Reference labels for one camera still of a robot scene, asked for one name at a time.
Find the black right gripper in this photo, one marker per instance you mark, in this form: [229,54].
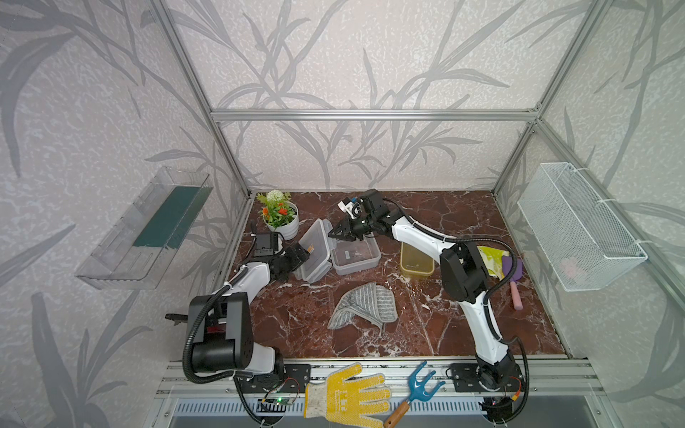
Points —
[345,233]

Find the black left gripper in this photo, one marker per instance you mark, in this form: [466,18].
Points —
[295,261]

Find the clear lunch box lid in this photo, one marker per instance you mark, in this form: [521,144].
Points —
[319,246]

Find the clear plastic lunch box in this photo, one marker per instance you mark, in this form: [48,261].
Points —
[353,257]

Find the grey striped cleaning cloth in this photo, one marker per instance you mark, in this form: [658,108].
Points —
[372,302]

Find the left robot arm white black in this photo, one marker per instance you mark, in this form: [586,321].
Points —
[220,342]

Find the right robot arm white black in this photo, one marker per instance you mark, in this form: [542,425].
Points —
[463,271]

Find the olive yellow lunch box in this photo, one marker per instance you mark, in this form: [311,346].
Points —
[415,264]

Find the white flower pot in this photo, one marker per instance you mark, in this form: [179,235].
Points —
[282,218]

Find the green artificial plant with flowers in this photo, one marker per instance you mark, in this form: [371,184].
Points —
[273,196]

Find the green yellow cloth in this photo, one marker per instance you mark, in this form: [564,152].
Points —
[493,260]

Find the yellow work glove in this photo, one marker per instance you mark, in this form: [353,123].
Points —
[348,398]

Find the purple pink toy shovel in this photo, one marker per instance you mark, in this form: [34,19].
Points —
[517,274]

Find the teal garden hand fork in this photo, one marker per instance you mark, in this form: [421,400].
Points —
[418,392]

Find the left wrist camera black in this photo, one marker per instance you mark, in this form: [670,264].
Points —
[266,246]

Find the clear acrylic wall shelf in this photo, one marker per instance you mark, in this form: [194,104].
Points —
[140,247]

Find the white wire mesh basket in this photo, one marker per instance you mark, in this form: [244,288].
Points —
[570,219]

